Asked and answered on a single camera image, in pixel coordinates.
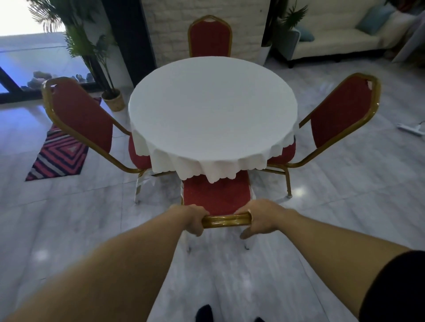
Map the person's black sleeve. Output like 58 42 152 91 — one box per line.
359 250 425 322

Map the white power strip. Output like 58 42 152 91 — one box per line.
397 121 425 137

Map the woven basket planter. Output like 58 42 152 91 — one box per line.
101 88 126 112

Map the person's black shoe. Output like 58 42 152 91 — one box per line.
195 304 214 322

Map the pile of shoes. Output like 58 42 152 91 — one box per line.
21 71 95 91

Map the red gold banquet chair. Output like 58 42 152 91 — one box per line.
180 170 257 254
252 73 381 198
42 77 176 203
187 15 233 58

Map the cream sofa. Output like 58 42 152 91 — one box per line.
277 0 417 62

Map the cream cushion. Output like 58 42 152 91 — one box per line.
377 11 417 47

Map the person's left forearm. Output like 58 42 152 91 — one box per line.
3 207 190 322

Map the person's right forearm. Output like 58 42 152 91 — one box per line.
280 208 412 319

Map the striped red blue rug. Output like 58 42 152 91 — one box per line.
25 97 102 182

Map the white round tablecloth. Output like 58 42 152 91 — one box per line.
128 56 299 184

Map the person's right hand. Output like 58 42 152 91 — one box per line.
234 199 288 240

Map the small potted green plant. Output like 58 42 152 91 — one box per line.
261 0 309 66

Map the dark teal cushion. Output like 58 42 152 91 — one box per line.
295 25 315 42

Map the person's left hand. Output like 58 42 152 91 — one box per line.
169 204 210 237

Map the tall potted palm plant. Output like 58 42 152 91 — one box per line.
27 0 117 97

